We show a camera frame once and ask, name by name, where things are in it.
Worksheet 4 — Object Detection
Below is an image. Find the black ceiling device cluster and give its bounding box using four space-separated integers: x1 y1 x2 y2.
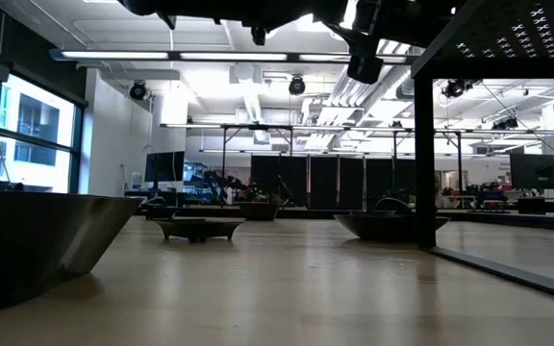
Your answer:
441 78 481 100

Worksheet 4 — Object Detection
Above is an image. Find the black monitor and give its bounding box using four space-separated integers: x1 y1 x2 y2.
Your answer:
509 153 554 190
143 150 187 185

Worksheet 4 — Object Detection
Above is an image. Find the black boat-shaped mini plate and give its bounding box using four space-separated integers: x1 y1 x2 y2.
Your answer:
153 216 245 244

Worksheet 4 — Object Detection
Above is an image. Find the overhead bar with light tubes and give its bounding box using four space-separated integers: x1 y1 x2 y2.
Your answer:
48 47 420 65

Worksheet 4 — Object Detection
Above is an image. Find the black round ceiling device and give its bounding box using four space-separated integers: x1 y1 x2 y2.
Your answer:
288 75 307 97
129 80 149 102

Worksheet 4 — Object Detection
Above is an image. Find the black partition wall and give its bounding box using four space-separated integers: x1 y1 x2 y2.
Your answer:
250 155 416 210

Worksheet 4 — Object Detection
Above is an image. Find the black leaf-shaped mini plate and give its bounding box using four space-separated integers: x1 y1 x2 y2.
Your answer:
333 209 451 243

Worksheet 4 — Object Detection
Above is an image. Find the black perforated metal rack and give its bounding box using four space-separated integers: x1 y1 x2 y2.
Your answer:
410 0 554 307

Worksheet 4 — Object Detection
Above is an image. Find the large black-framed window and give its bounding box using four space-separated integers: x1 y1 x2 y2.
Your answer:
0 71 88 194

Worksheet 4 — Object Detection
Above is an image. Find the black angular mini dish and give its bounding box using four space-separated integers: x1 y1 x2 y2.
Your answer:
0 189 144 309

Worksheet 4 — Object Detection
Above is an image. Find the black arched rail bracket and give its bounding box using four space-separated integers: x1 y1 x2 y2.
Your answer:
375 195 416 216
140 195 168 209

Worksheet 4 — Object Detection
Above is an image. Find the black wavy square mini bowl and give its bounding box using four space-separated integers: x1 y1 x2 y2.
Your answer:
235 201 282 223

